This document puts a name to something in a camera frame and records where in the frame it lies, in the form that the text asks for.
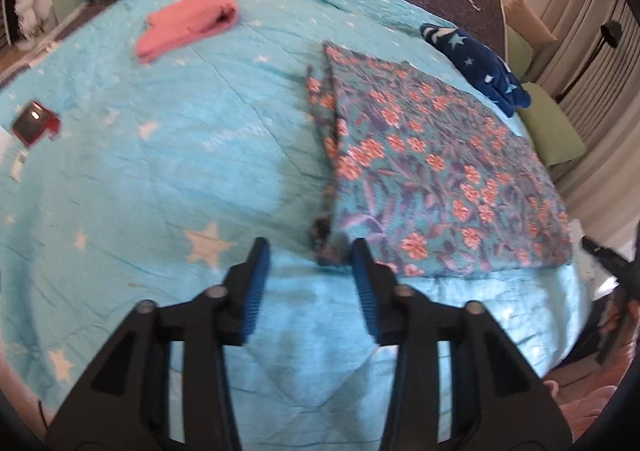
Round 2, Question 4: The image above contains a teal floral garment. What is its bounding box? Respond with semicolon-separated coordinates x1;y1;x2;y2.
307;43;572;277

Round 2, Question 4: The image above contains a green cushion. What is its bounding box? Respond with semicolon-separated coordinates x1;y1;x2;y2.
506;26;534;81
518;83;586;167

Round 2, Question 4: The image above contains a white paper card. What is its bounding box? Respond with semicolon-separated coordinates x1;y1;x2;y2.
0;127;14;164

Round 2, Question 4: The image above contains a red phone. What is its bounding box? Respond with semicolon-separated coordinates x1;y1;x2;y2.
11;100;62;148

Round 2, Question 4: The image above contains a navy star fleece garment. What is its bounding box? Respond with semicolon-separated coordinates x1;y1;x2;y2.
420;23;532;118

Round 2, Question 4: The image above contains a beige curtain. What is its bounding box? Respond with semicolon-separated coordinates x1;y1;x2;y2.
529;0;639;249

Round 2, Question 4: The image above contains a beige pillow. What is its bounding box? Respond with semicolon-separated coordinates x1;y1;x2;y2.
503;0;558;55

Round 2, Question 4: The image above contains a white plush toy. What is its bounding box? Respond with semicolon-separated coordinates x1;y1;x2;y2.
14;0;40;40

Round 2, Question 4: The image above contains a pink folded garment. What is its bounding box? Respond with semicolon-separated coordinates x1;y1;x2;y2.
136;0;240;63

